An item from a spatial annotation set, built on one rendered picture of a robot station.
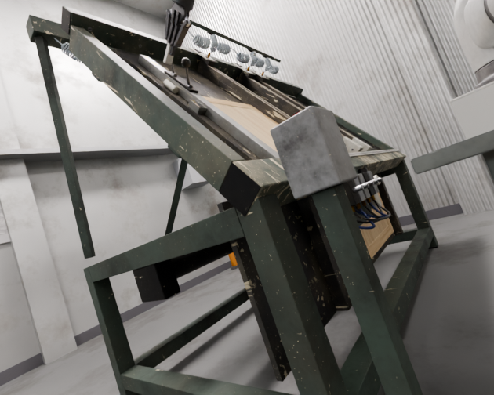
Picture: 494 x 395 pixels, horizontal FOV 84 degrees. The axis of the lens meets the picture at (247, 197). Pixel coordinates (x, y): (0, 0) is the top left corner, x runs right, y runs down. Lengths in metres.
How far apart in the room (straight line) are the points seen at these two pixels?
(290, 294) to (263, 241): 0.15
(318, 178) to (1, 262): 3.81
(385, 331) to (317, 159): 0.40
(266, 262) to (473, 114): 0.62
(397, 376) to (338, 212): 0.37
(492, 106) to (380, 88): 3.27
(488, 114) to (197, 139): 0.73
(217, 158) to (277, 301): 0.42
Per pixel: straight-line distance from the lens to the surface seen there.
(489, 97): 0.88
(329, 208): 0.65
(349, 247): 0.66
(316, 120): 0.62
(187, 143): 0.88
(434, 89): 3.82
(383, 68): 4.14
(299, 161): 0.64
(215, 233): 0.85
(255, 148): 1.01
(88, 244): 1.83
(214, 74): 1.88
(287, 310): 0.77
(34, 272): 3.96
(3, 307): 4.06
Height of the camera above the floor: 0.74
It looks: 4 degrees up
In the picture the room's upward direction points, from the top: 19 degrees counter-clockwise
